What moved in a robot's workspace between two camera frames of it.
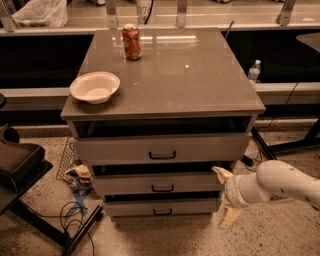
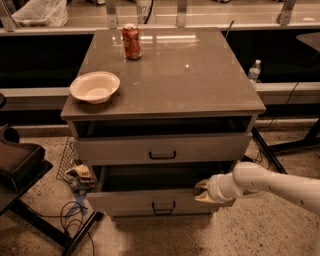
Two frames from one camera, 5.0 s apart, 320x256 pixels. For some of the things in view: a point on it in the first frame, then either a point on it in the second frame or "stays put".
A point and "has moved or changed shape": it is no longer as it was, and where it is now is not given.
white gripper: [233, 192] to [214, 190]
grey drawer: [158, 182] has moved or changed shape
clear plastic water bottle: [254, 71] stays put
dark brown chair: [20, 165] stays put
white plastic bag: [42, 13] stays put
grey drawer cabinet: [152, 112] stays put
